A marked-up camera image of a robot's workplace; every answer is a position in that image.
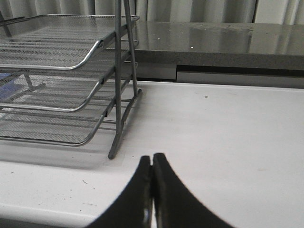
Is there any grey stone counter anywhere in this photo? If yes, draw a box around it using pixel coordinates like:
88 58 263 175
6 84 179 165
134 21 304 88

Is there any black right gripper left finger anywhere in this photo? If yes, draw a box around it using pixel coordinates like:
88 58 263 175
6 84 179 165
88 156 152 228

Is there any silver mesh tray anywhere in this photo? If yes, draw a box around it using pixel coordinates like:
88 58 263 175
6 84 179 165
0 49 140 113
0 97 116 146
0 14 140 71

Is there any silver wire rack frame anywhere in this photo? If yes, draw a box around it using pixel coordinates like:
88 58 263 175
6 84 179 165
108 0 141 160

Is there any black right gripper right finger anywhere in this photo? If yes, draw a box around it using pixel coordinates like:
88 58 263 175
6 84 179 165
152 153 232 228

